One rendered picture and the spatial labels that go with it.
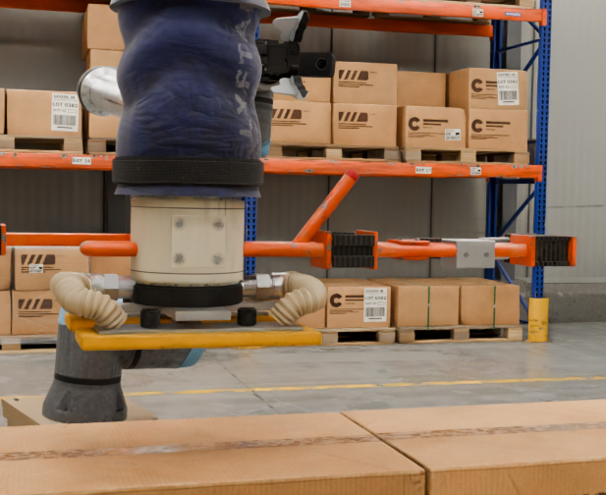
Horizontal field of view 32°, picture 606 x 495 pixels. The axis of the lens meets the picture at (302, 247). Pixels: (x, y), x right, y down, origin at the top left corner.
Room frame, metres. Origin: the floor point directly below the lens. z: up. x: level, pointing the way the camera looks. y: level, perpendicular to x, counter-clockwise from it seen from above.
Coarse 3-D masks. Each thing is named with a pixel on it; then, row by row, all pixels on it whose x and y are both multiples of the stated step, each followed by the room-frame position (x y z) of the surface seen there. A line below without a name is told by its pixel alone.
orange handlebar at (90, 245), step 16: (16, 240) 1.75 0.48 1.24; (32, 240) 1.76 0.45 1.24; (48, 240) 1.77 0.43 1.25; (64, 240) 1.78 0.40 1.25; (80, 240) 1.79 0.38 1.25; (96, 240) 1.79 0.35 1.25; (112, 240) 1.80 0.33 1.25; (128, 240) 1.81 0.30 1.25; (400, 240) 1.69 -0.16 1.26; (416, 240) 1.69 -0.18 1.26; (256, 256) 1.60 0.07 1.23; (272, 256) 1.60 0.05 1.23; (288, 256) 1.61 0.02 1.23; (304, 256) 1.62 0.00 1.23; (320, 256) 1.63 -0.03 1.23; (384, 256) 1.66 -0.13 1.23; (400, 256) 1.66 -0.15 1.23; (416, 256) 1.67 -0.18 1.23; (432, 256) 1.68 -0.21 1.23; (448, 256) 1.69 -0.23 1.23; (496, 256) 1.71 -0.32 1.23; (512, 256) 1.72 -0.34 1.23
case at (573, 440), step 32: (352, 416) 1.82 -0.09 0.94; (384, 416) 1.82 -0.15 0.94; (416, 416) 1.82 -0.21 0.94; (448, 416) 1.83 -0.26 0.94; (480, 416) 1.83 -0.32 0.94; (512, 416) 1.84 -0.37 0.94; (544, 416) 1.84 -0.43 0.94; (576, 416) 1.85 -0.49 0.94; (416, 448) 1.60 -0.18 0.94; (448, 448) 1.60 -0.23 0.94; (480, 448) 1.60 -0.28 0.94; (512, 448) 1.61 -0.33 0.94; (544, 448) 1.61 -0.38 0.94; (576, 448) 1.62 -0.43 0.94; (448, 480) 1.49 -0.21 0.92; (480, 480) 1.50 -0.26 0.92; (512, 480) 1.52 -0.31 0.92; (544, 480) 1.53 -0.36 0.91; (576, 480) 1.55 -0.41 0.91
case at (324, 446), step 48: (0, 432) 1.65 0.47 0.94; (48, 432) 1.66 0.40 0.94; (96, 432) 1.66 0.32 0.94; (144, 432) 1.67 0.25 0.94; (192, 432) 1.68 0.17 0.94; (240, 432) 1.68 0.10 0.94; (288, 432) 1.69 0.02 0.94; (336, 432) 1.69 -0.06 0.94; (0, 480) 1.38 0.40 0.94; (48, 480) 1.38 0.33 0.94; (96, 480) 1.39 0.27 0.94; (144, 480) 1.39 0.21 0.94; (192, 480) 1.40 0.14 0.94; (240, 480) 1.40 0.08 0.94; (288, 480) 1.42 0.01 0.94; (336, 480) 1.44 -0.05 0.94; (384, 480) 1.46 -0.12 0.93
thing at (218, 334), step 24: (144, 312) 1.46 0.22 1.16; (240, 312) 1.51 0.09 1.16; (96, 336) 1.41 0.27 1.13; (120, 336) 1.42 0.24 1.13; (144, 336) 1.43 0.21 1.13; (168, 336) 1.43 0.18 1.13; (192, 336) 1.44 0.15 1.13; (216, 336) 1.45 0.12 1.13; (240, 336) 1.46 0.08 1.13; (264, 336) 1.47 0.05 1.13; (288, 336) 1.48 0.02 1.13; (312, 336) 1.49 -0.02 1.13
